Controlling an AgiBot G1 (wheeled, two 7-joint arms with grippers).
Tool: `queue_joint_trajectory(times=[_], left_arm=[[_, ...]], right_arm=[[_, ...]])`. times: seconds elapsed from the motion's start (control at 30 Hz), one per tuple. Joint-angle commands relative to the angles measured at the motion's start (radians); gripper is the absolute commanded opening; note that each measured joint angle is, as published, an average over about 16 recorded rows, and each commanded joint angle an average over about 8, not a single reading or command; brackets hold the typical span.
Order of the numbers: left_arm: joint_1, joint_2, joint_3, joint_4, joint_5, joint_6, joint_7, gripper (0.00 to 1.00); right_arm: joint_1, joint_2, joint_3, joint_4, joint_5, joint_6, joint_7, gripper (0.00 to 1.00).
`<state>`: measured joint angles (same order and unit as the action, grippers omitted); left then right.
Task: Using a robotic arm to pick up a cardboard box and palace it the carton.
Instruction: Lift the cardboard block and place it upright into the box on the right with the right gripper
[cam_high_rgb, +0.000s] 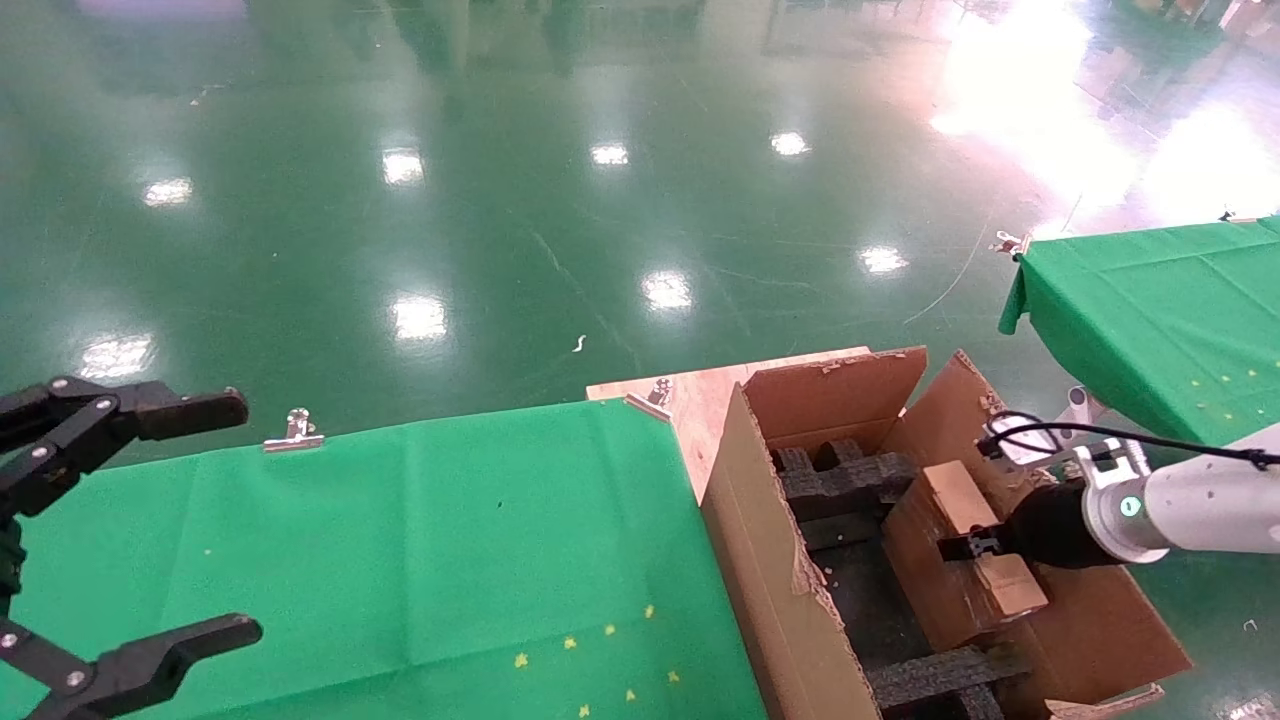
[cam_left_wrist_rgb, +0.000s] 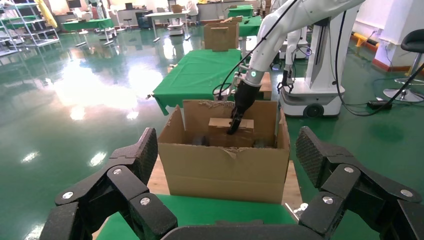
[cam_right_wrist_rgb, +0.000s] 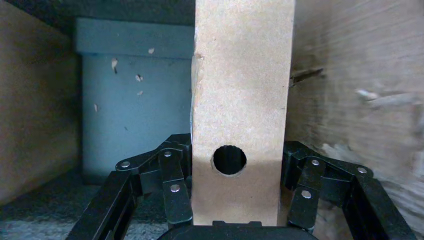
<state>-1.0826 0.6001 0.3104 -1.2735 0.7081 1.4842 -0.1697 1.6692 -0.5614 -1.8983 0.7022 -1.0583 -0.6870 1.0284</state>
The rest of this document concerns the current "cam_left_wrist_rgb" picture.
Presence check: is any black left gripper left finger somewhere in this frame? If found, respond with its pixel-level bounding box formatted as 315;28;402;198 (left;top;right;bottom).
39;127;179;240

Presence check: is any green covered table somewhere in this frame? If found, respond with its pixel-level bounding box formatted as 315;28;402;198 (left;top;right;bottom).
60;18;115;42
238;15;263;37

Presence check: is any black power adapter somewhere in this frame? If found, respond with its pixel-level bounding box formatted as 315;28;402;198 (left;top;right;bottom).
366;99;393;111

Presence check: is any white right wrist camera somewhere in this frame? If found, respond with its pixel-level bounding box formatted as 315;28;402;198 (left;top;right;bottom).
213;71;244;102

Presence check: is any black hanging loop cable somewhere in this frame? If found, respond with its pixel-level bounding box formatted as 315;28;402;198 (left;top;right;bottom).
333;11;424;117

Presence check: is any black stool chrome base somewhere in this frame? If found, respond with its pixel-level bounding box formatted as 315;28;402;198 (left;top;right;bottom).
382;29;424;103

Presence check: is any large open cardboard carton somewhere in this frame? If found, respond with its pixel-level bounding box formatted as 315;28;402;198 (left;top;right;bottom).
157;99;291;205

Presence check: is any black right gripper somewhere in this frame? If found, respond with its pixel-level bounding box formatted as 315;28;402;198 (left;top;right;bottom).
226;79;263;136

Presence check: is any black cabinet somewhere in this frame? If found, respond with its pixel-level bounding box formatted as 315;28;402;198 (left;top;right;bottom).
135;9;153;30

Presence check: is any grey metal shelf rack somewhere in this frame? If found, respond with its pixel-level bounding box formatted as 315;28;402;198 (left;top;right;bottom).
0;0;61;57

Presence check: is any small cardboard box with hole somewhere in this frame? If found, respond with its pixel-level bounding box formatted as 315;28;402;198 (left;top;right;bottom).
207;117;255;149

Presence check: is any tall cardboard carton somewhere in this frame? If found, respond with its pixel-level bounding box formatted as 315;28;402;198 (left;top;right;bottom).
203;20;240;52

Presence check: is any green tablecloth with yellow marks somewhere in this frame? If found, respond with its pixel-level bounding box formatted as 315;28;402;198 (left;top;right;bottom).
96;194;297;240

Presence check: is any white work table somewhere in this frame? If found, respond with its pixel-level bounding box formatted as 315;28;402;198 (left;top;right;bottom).
144;10;192;43

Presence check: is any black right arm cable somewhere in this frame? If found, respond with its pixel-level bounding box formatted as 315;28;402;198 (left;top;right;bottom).
213;0;299;100

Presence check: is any plain green tablecloth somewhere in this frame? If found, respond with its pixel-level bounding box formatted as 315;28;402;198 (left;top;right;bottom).
151;48;243;116

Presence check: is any yellow floor barrier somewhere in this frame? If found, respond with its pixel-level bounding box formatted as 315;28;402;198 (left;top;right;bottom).
350;32;379;51

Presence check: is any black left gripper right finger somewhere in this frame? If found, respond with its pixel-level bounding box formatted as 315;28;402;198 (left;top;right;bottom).
295;126;424;240

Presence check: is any small white robot base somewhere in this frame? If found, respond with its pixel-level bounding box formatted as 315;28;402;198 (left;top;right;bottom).
166;18;185;37

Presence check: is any white wheeled robot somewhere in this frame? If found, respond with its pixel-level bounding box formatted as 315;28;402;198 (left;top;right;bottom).
269;4;362;119

